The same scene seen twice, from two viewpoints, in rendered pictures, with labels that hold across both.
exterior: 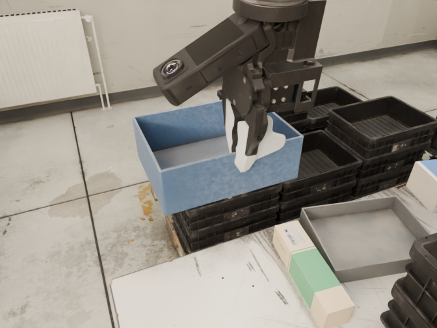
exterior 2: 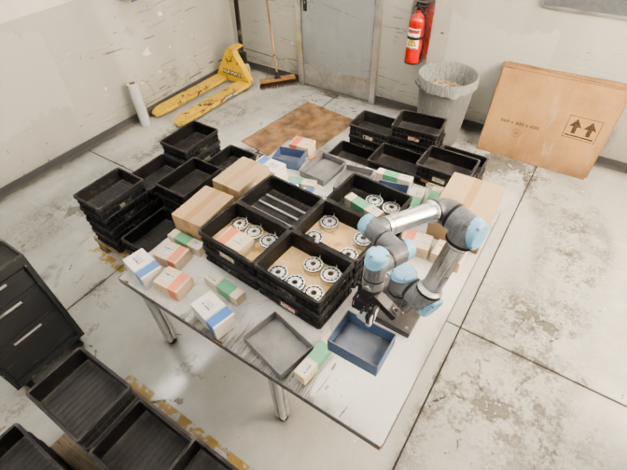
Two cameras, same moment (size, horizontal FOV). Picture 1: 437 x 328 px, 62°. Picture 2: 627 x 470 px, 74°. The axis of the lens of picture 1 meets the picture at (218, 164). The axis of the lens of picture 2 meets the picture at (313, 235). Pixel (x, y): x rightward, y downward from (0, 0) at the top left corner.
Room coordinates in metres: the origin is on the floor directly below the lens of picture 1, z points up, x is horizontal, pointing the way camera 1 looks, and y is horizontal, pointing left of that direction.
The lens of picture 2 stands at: (0.99, 0.58, 2.45)
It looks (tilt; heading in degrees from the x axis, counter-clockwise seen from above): 45 degrees down; 238
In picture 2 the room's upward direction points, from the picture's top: 2 degrees counter-clockwise
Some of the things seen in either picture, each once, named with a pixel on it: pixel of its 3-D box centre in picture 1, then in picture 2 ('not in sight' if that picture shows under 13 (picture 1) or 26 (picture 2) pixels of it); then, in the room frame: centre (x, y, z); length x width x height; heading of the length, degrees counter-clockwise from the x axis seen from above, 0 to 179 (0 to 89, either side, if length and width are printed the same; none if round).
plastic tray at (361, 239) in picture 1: (367, 235); (278, 343); (0.61, -0.36, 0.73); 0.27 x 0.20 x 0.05; 101
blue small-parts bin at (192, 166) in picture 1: (214, 146); (361, 341); (0.44, 0.01, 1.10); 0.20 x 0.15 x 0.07; 113
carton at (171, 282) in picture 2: not in sight; (174, 283); (0.89, -0.97, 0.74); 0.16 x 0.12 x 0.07; 118
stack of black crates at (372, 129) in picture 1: (370, 155); (97, 409); (1.47, -0.75, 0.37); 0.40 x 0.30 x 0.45; 113
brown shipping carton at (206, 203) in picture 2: not in sight; (205, 214); (0.55, -1.32, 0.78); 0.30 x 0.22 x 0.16; 26
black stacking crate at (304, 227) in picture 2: not in sight; (339, 236); (0.05, -0.66, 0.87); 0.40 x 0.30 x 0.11; 110
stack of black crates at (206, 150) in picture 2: not in sight; (195, 158); (0.22, -2.54, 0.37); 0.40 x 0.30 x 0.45; 23
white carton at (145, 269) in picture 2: not in sight; (144, 269); (0.98, -1.16, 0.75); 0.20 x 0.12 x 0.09; 103
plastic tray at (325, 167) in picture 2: not in sight; (323, 168); (-0.33, -1.36, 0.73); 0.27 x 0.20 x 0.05; 19
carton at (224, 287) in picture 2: not in sight; (224, 287); (0.68, -0.80, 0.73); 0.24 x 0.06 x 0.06; 108
